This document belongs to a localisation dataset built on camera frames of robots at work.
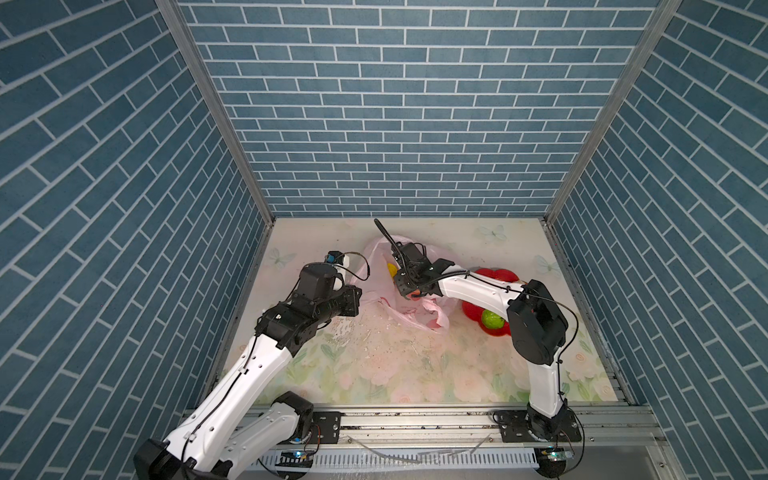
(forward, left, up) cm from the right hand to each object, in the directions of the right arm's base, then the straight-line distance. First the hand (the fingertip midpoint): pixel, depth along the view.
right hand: (400, 275), depth 94 cm
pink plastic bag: (-2, +7, -3) cm, 8 cm away
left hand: (-15, +8, +13) cm, 22 cm away
